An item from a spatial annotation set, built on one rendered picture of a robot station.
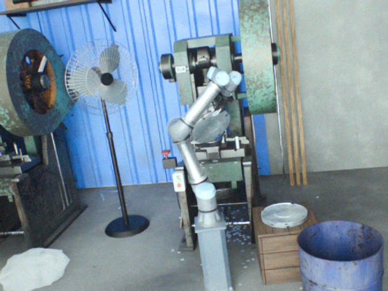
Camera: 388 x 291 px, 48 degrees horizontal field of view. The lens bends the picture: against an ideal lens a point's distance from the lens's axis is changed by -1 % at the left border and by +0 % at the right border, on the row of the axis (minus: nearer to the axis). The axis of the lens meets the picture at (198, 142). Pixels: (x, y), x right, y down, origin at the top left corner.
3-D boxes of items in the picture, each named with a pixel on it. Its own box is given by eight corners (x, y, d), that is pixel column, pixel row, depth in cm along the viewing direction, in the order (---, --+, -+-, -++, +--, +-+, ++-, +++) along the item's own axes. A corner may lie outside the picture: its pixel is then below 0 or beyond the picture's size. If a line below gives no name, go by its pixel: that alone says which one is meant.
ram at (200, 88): (220, 125, 313) (216, 83, 305) (200, 126, 315) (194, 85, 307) (223, 119, 329) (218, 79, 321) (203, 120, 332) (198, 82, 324)
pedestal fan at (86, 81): (152, 241, 346) (116, 36, 304) (76, 244, 358) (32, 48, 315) (181, 183, 464) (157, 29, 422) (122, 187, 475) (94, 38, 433)
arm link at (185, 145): (199, 205, 268) (164, 125, 253) (196, 196, 283) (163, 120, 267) (217, 197, 269) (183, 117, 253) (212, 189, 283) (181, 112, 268)
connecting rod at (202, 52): (215, 95, 309) (209, 46, 300) (198, 97, 312) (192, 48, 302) (218, 90, 329) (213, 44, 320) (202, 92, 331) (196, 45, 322)
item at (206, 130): (203, 148, 304) (202, 148, 305) (236, 122, 301) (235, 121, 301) (185, 132, 280) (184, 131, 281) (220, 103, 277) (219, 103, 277)
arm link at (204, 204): (199, 212, 256) (196, 191, 253) (196, 204, 269) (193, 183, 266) (219, 208, 258) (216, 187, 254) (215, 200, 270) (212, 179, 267)
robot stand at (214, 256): (234, 292, 268) (226, 226, 256) (204, 296, 268) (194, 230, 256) (231, 275, 286) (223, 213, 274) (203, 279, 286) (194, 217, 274)
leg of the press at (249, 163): (267, 247, 314) (255, 127, 290) (251, 249, 316) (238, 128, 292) (267, 196, 401) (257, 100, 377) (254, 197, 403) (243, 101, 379)
